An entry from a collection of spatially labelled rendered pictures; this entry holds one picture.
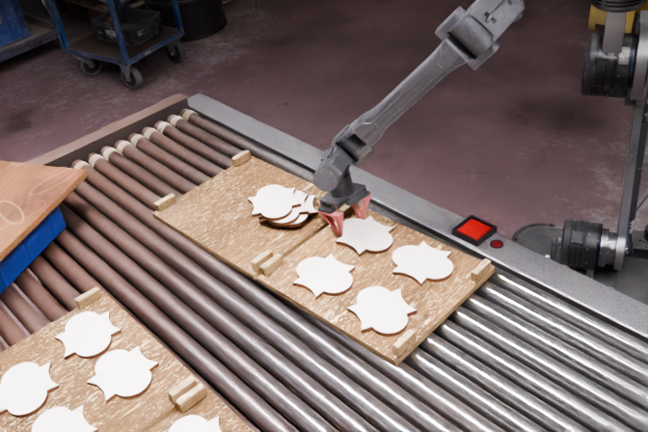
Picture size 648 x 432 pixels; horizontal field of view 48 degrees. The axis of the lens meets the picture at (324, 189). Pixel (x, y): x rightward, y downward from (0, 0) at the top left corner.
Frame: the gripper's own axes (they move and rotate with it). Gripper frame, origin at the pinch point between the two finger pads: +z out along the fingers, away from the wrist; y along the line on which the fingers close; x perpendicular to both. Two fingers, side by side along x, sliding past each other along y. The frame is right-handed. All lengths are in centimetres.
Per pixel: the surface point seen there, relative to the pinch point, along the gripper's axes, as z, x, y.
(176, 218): -5.6, 39.9, -23.6
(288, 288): 3.1, -2.6, -23.7
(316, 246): 1.5, 2.8, -9.2
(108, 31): -9, 341, 116
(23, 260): -9, 55, -59
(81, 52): -1, 350, 96
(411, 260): 4.5, -19.0, -0.6
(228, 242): -1.8, 21.3, -21.7
